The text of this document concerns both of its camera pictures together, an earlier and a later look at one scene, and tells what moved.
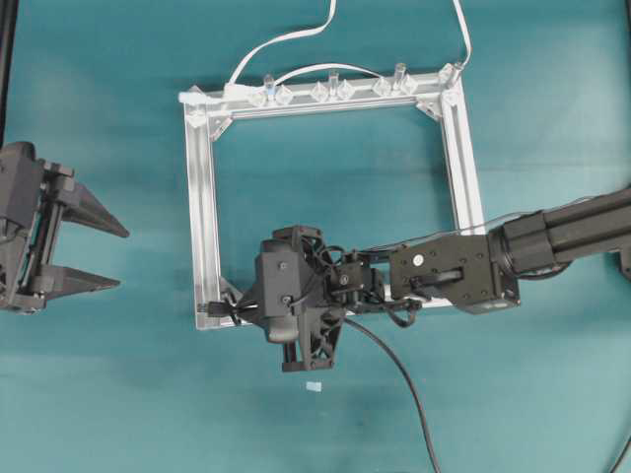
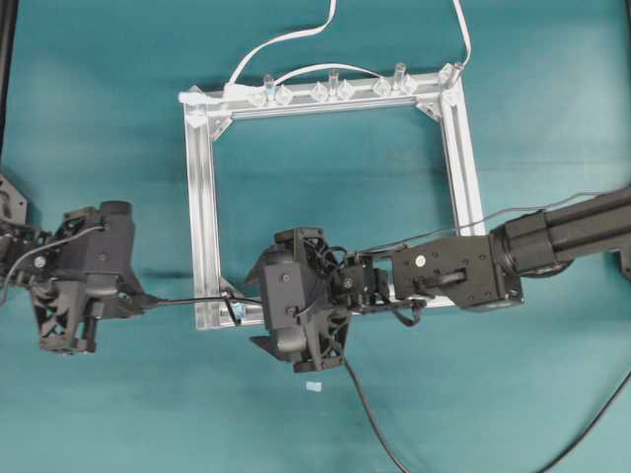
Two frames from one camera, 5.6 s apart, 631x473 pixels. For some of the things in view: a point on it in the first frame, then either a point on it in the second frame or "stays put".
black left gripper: x=32 y=200 -> x=95 y=279
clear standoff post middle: x=334 y=86 stays put
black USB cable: x=410 y=387 -> x=344 y=352
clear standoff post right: x=399 y=83 stays put
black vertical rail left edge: x=9 y=22 stays put
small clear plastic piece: x=315 y=386 stays put
